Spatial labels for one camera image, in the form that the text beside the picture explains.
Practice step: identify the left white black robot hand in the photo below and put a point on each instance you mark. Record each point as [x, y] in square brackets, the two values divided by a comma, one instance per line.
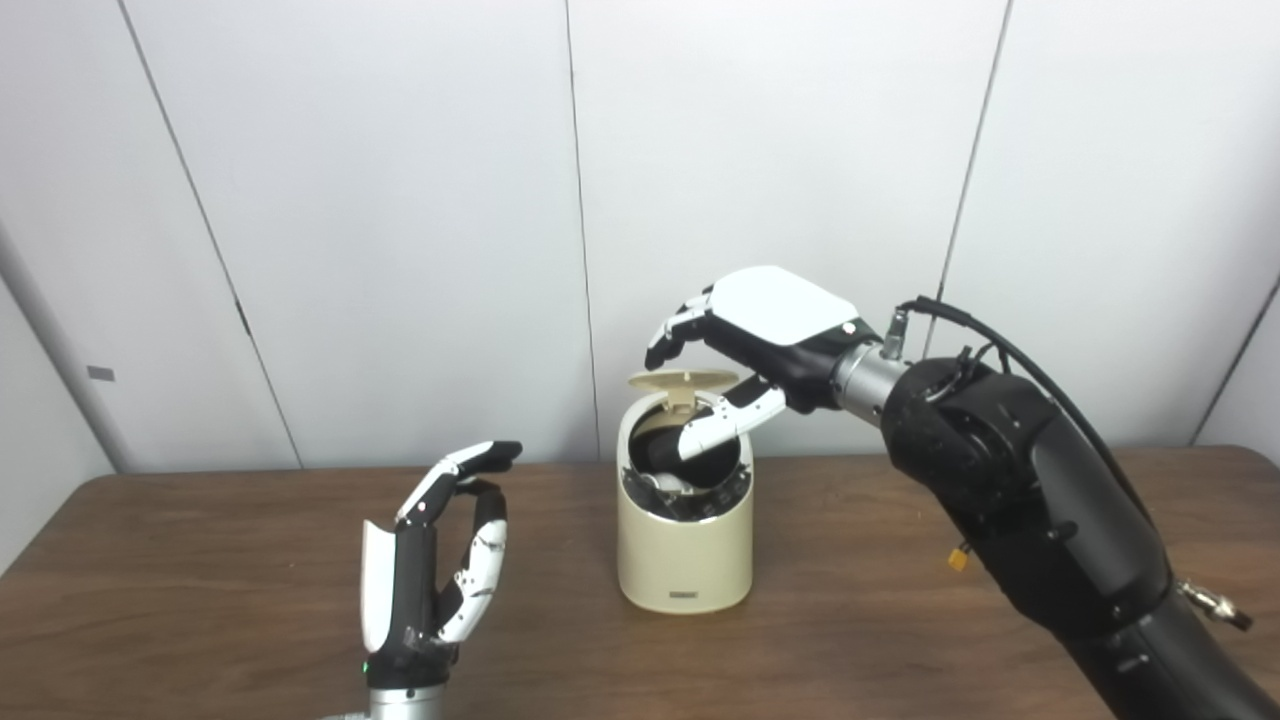
[410, 580]

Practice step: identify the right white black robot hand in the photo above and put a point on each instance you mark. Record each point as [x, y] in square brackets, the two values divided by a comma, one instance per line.
[775, 305]

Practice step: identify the cream round bin lid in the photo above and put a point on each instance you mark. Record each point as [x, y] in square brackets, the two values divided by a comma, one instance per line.
[665, 381]

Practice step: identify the small white plastic bottle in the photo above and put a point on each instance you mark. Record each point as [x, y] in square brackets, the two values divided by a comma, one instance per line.
[668, 487]

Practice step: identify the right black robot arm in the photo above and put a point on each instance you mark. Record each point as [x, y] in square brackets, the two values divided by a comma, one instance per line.
[1050, 500]

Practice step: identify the cream-colored round bin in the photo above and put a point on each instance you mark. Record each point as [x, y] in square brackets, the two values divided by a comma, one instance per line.
[685, 555]

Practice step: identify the small yellow tag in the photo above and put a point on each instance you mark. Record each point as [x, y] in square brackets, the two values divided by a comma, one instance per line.
[958, 557]

